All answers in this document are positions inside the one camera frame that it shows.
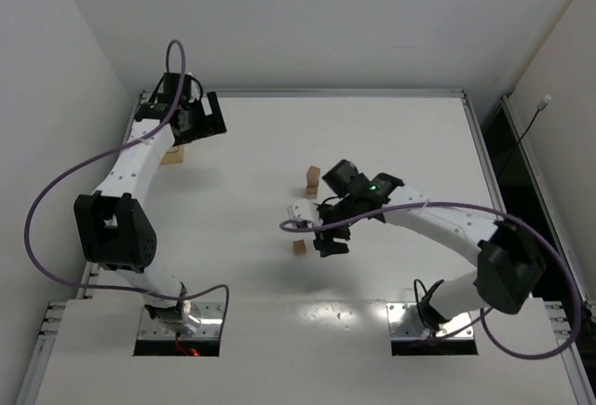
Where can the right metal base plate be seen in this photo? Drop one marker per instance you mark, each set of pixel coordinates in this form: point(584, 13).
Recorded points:
point(406, 326)

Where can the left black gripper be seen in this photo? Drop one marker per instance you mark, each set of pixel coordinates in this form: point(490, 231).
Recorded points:
point(205, 119)

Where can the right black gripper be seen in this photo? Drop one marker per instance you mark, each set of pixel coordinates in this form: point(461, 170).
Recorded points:
point(332, 236)

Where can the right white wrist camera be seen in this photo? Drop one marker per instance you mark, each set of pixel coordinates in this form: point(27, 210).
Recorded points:
point(304, 210)

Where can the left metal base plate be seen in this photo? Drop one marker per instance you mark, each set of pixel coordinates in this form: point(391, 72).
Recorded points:
point(201, 321)

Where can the black wall cable white plug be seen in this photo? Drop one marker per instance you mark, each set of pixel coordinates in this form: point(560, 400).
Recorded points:
point(542, 105)

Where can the wooden block letter H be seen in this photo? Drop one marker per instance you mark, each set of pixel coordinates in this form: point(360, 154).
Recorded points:
point(312, 181)

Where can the metal base plate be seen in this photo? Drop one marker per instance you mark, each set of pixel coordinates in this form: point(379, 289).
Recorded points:
point(406, 326)
point(201, 321)

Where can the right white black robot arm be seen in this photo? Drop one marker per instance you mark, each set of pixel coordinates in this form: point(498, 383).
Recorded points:
point(507, 261)

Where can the transparent orange plastic container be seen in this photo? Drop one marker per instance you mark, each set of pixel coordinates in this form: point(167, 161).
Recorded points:
point(174, 155)

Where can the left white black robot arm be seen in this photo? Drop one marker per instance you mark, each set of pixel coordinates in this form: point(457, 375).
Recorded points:
point(114, 231)

